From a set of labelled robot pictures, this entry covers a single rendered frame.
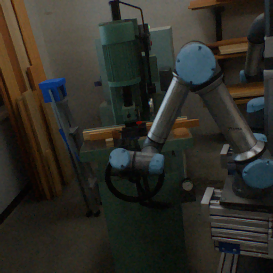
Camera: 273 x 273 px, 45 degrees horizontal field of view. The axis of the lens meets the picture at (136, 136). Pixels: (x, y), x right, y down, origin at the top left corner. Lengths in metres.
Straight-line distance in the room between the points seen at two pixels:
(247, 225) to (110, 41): 1.05
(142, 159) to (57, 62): 3.29
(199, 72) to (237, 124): 0.21
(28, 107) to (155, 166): 2.05
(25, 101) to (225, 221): 2.14
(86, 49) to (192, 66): 3.25
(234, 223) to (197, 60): 0.71
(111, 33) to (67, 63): 2.64
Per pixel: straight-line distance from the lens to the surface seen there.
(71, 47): 4.26
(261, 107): 1.74
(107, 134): 1.88
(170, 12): 4.02
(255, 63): 1.88
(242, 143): 1.12
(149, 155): 1.17
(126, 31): 1.70
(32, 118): 3.09
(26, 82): 3.41
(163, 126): 1.24
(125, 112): 1.79
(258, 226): 1.43
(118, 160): 1.16
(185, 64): 1.02
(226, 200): 1.34
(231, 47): 3.61
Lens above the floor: 1.52
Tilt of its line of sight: 20 degrees down
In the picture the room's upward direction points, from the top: 9 degrees counter-clockwise
